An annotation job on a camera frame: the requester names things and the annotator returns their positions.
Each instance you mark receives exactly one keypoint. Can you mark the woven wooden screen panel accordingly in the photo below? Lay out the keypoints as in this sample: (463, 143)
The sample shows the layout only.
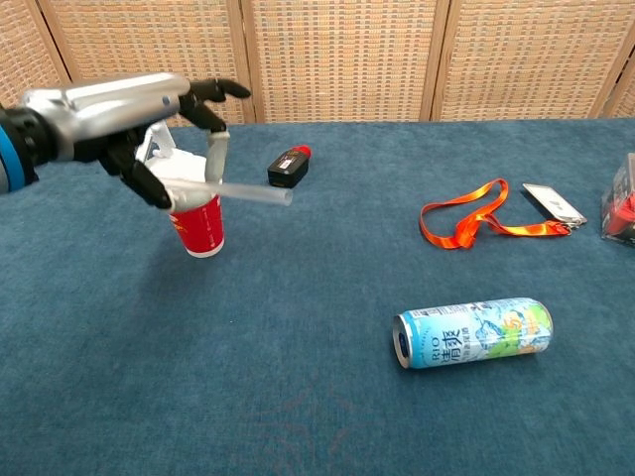
(626, 99)
(347, 59)
(149, 49)
(15, 64)
(531, 59)

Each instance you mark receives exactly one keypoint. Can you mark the white folding phone stand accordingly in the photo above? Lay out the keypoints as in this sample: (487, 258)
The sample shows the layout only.
(161, 136)

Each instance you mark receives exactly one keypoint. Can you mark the red cup with white lid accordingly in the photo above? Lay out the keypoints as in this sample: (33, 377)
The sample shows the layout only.
(203, 228)

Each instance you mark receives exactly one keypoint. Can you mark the translucent plastic straw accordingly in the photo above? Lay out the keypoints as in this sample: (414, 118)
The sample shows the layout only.
(258, 195)

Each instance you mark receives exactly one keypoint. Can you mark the black bottle with red cap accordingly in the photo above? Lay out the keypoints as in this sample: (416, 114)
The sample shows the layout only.
(285, 168)

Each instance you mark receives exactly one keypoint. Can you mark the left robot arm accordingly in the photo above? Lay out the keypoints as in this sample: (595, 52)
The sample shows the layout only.
(7, 163)

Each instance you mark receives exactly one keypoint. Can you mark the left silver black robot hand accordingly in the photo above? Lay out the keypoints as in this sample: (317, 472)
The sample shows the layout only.
(99, 109)

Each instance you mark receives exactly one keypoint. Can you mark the blue tablecloth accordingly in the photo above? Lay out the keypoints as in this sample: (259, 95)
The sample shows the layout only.
(297, 277)

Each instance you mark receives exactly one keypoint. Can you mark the clear badge card holder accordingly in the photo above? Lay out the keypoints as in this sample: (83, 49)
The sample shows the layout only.
(553, 202)

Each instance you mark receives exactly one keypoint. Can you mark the blue drink can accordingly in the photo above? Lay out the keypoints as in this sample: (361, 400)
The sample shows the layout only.
(471, 332)

